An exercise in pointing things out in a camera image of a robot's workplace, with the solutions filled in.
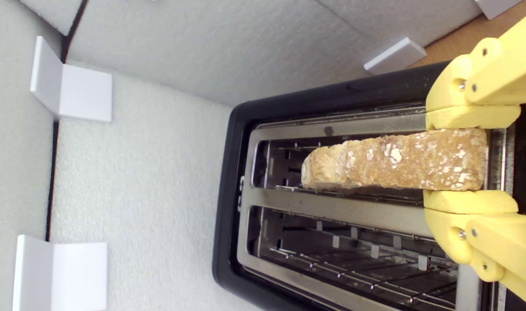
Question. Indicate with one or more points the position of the black two-slot toaster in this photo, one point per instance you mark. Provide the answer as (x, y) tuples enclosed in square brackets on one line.
[(332, 207)]

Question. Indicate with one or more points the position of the brown bread slice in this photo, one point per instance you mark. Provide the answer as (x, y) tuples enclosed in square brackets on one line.
[(397, 162)]

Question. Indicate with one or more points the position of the white wall clip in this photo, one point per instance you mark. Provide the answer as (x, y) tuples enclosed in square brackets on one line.
[(73, 276), (81, 93), (496, 6), (394, 54)]

